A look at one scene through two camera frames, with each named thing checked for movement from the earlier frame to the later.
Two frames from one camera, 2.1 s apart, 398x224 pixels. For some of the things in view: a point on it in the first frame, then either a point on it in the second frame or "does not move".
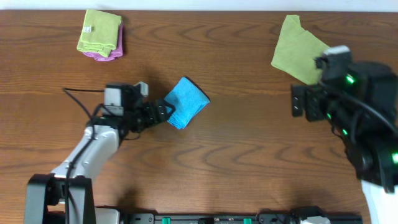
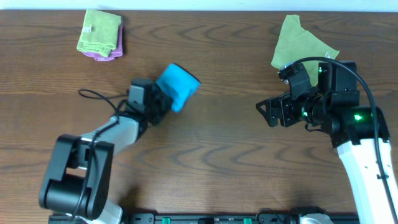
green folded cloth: (100, 33) does not move
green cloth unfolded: (296, 51) does not move
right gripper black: (313, 96) -> (273, 104)
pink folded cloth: (115, 53) does not move
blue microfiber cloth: (188, 99) -> (180, 84)
